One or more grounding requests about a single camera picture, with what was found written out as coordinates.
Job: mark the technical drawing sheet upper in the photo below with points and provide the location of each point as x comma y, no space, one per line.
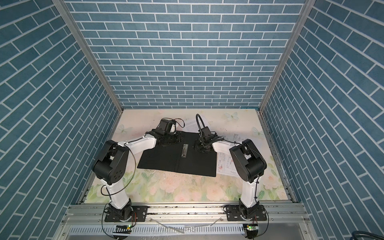
233,138

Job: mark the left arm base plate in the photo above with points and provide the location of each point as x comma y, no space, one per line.
132,214

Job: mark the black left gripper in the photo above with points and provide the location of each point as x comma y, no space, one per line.
178,139

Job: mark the aluminium corner post right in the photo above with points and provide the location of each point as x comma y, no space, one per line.
303,16

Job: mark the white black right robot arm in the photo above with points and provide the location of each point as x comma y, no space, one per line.
249,163

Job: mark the technical drawing sheet lower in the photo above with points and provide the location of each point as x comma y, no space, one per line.
226,166

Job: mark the white cable duct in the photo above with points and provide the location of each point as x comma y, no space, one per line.
157,230

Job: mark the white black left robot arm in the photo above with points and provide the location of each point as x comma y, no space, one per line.
110,167

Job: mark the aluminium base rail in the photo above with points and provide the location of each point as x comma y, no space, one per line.
286,221

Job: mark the metal folder clip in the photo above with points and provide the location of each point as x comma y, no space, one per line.
184,150

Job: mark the technical drawing sheet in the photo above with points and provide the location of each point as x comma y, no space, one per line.
233,138
226,166

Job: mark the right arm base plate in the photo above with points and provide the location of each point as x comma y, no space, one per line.
241,213

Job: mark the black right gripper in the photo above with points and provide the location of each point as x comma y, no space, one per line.
196,145

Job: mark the white text document sheet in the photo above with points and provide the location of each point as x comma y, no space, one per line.
190,124

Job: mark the orange file folder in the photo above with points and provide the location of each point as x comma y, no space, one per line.
169,158

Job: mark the aluminium corner post left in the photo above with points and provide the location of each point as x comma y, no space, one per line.
76,32

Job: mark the aluminium corner post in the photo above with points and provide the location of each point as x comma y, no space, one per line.
76,32
303,16

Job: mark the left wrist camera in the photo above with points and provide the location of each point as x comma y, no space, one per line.
166,126

